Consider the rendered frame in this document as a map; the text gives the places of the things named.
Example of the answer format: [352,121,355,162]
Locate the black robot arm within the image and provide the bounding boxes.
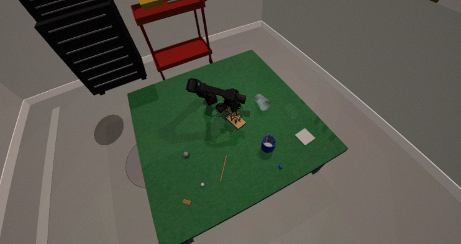
[186,78,246,112]

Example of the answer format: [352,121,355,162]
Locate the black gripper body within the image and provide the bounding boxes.
[216,99,232,113]

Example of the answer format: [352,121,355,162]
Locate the blue cup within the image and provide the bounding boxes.
[262,135,276,154]

